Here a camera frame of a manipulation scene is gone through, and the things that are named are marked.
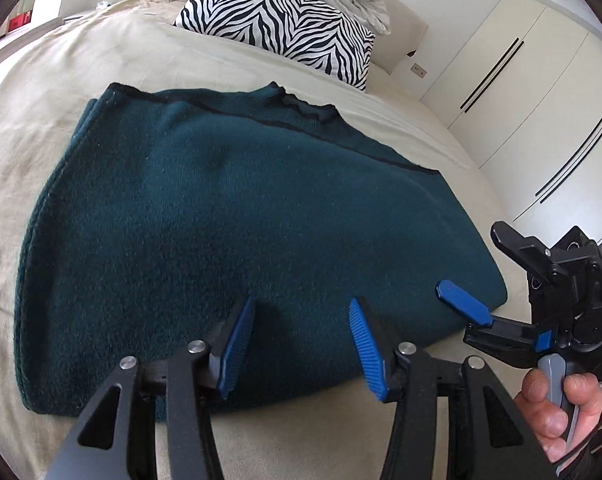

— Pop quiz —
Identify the dark teal knit sweater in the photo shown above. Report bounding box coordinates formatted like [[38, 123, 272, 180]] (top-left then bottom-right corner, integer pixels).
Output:
[[14, 84, 507, 416]]

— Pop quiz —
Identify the person's right hand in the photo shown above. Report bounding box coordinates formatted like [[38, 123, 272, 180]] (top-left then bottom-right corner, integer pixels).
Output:
[[512, 367, 602, 466]]

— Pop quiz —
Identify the beige bed sheet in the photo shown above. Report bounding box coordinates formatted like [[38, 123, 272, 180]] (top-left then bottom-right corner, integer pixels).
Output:
[[0, 0, 505, 479]]

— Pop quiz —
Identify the zebra print pillow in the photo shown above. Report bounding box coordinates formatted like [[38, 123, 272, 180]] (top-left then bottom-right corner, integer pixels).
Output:
[[174, 0, 375, 91]]

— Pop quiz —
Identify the red box on shelf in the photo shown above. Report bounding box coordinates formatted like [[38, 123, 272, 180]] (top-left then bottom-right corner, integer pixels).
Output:
[[7, 10, 32, 32]]

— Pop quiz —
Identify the beige bedside table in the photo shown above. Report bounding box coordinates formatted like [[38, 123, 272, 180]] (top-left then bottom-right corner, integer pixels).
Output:
[[60, 6, 109, 24]]

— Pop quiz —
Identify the white wardrobe with black handles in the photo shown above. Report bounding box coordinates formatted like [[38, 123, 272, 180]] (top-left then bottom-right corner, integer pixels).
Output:
[[423, 0, 602, 245]]

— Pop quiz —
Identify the wall power socket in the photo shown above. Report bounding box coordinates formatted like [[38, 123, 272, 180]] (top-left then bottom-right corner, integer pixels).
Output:
[[411, 63, 427, 78]]

